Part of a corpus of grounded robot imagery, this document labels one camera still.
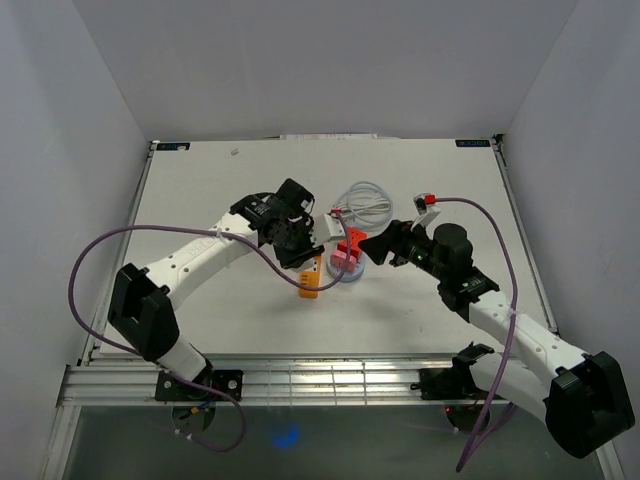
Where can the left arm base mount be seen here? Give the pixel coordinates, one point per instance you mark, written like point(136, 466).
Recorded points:
point(200, 384)

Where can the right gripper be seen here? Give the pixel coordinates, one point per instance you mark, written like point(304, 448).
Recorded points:
point(395, 239)

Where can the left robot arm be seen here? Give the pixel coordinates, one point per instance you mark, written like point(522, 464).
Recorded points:
point(144, 300)

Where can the right blue table label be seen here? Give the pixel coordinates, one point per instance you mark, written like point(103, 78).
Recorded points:
point(472, 143)

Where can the aluminium front rail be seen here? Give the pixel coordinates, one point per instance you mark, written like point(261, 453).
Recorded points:
point(265, 382)

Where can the pink plug adapter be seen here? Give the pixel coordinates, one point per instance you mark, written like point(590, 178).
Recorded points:
point(342, 261)

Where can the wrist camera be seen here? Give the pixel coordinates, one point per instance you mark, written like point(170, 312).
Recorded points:
point(427, 209)
point(326, 229)

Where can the blue round power socket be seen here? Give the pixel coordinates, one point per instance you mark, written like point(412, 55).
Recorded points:
point(349, 276)

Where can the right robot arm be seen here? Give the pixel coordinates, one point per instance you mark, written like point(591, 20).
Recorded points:
point(581, 398)

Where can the orange power strip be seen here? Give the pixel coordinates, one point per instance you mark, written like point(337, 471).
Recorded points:
point(310, 279)

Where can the blue table label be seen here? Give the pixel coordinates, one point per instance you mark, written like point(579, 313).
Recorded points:
point(173, 146)
point(472, 143)

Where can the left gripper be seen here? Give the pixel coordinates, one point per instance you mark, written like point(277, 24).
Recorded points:
point(306, 251)

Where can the red cube socket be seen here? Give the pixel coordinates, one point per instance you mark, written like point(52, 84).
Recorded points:
point(355, 236)

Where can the left blue table label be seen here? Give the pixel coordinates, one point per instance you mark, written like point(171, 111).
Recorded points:
point(173, 146)

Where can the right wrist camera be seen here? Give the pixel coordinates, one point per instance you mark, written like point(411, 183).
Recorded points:
point(427, 209)

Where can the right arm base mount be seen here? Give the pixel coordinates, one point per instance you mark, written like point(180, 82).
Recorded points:
point(446, 384)

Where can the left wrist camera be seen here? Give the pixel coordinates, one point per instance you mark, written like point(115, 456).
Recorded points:
point(326, 229)

